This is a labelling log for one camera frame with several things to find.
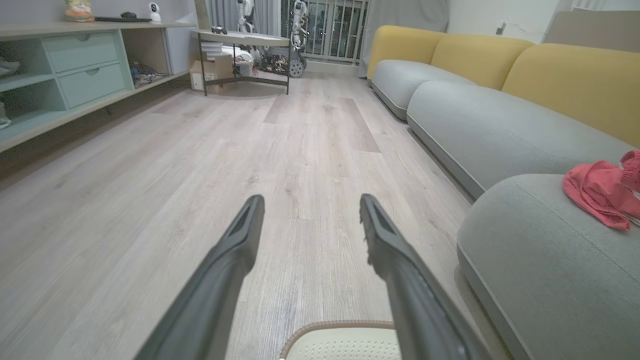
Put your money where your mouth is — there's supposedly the black flat device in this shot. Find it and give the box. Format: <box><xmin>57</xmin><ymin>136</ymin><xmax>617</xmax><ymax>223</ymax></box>
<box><xmin>94</xmin><ymin>11</ymin><xmax>153</xmax><ymax>24</ymax></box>

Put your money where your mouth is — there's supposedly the window railing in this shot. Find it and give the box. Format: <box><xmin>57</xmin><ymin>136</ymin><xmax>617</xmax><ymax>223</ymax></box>
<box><xmin>280</xmin><ymin>0</ymin><xmax>371</xmax><ymax>66</ymax></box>

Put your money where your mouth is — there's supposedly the white laundry basket brown rim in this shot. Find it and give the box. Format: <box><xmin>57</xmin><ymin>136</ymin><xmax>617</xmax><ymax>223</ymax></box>
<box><xmin>278</xmin><ymin>320</ymin><xmax>404</xmax><ymax>360</ymax></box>

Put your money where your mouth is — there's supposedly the colourful toy figurine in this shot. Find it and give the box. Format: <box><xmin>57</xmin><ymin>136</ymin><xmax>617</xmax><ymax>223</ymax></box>
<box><xmin>63</xmin><ymin>0</ymin><xmax>96</xmax><ymax>23</ymax></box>

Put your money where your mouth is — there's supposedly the beige panel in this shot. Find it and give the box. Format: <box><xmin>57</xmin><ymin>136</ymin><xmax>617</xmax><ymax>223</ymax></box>
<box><xmin>543</xmin><ymin>9</ymin><xmax>640</xmax><ymax>54</ymax></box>

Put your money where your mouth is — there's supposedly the white humanoid robot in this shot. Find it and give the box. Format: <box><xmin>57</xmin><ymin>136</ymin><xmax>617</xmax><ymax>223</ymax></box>
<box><xmin>236</xmin><ymin>0</ymin><xmax>256</xmax><ymax>34</ymax></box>
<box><xmin>290</xmin><ymin>0</ymin><xmax>324</xmax><ymax>79</ymax></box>

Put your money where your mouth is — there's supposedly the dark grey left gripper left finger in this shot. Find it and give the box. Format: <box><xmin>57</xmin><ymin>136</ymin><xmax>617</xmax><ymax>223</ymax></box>
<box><xmin>132</xmin><ymin>194</ymin><xmax>266</xmax><ymax>360</ymax></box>

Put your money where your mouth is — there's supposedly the wooden cabinet with mint drawers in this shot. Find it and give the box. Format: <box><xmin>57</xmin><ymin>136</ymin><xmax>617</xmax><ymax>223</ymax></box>
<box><xmin>0</xmin><ymin>21</ymin><xmax>199</xmax><ymax>154</ymax></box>

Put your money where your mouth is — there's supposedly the cardboard box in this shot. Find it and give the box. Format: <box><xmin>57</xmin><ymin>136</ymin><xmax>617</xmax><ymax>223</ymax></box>
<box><xmin>189</xmin><ymin>54</ymin><xmax>235</xmax><ymax>94</ymax></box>

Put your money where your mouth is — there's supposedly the clutter in cabinet shelf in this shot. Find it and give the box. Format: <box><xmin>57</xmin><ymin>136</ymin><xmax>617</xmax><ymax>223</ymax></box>
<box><xmin>130</xmin><ymin>59</ymin><xmax>170</xmax><ymax>87</ymax></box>

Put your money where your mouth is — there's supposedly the grey curtain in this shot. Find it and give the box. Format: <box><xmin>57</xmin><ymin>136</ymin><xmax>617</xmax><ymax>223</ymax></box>
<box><xmin>206</xmin><ymin>0</ymin><xmax>282</xmax><ymax>37</ymax></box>

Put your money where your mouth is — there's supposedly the grey sofa with yellow backrest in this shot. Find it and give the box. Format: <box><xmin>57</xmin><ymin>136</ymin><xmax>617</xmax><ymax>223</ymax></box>
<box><xmin>366</xmin><ymin>25</ymin><xmax>640</xmax><ymax>360</ymax></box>

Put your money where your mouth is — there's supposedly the red garment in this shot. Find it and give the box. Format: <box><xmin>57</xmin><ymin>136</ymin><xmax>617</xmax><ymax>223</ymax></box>
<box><xmin>562</xmin><ymin>149</ymin><xmax>640</xmax><ymax>232</ymax></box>

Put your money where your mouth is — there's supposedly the side table with black legs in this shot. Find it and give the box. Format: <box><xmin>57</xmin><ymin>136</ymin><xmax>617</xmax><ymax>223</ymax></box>
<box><xmin>192</xmin><ymin>28</ymin><xmax>294</xmax><ymax>96</ymax></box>

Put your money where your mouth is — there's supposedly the grey hanging cloth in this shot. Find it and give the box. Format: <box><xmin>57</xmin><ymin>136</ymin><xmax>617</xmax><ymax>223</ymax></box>
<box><xmin>359</xmin><ymin>0</ymin><xmax>450</xmax><ymax>77</ymax></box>

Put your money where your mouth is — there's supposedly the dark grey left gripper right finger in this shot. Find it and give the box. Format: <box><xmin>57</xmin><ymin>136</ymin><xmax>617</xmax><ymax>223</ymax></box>
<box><xmin>359</xmin><ymin>193</ymin><xmax>494</xmax><ymax>360</ymax></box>

